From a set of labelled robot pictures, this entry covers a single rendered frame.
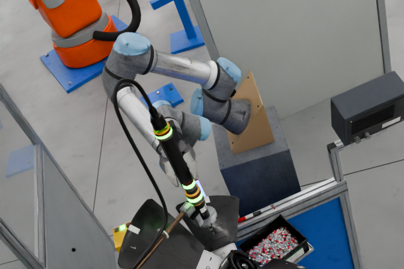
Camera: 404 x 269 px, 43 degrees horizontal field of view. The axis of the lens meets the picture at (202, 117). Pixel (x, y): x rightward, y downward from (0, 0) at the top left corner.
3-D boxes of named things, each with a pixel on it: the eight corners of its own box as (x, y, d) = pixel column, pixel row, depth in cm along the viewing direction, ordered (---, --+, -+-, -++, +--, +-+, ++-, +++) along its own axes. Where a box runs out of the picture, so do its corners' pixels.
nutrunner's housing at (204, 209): (209, 230, 149) (151, 114, 120) (199, 225, 151) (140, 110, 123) (217, 220, 150) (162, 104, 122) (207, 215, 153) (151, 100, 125)
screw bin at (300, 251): (266, 284, 191) (262, 275, 187) (241, 256, 204) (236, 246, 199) (311, 250, 196) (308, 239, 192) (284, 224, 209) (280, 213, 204)
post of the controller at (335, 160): (337, 182, 209) (330, 149, 197) (333, 178, 212) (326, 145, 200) (344, 179, 209) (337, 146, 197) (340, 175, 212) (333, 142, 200)
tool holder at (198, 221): (203, 236, 145) (192, 215, 138) (185, 227, 149) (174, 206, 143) (222, 213, 149) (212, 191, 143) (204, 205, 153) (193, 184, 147)
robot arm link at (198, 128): (193, 139, 172) (164, 132, 167) (208, 113, 167) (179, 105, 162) (199, 155, 166) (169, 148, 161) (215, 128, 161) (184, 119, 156)
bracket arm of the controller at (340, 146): (330, 155, 199) (329, 149, 197) (327, 150, 201) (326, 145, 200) (386, 130, 200) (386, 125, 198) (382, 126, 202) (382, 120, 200)
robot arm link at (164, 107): (177, 102, 163) (153, 95, 160) (186, 122, 155) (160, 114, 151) (167, 121, 167) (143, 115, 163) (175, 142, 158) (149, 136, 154)
